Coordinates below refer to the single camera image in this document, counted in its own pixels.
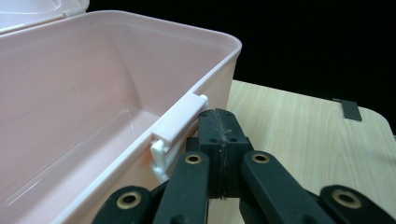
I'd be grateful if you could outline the grey tape piece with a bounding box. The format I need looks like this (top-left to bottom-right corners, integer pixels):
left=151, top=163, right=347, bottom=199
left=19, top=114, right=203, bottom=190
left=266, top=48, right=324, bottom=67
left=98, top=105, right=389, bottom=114
left=332, top=98, right=363, bottom=122

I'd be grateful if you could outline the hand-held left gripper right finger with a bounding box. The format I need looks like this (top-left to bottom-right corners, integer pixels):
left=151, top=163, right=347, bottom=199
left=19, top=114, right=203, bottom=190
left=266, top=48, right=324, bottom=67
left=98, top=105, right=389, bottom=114
left=219, top=108, right=254, bottom=200

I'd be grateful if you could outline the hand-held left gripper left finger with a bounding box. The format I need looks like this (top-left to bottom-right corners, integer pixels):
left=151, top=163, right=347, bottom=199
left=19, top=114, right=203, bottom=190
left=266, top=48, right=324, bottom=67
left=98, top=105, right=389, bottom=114
left=186, top=108, right=225, bottom=200

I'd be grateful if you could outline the pink plastic storage box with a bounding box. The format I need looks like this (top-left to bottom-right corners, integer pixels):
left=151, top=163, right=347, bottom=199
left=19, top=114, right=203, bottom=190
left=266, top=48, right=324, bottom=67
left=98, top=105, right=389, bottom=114
left=0, top=0, right=243, bottom=224

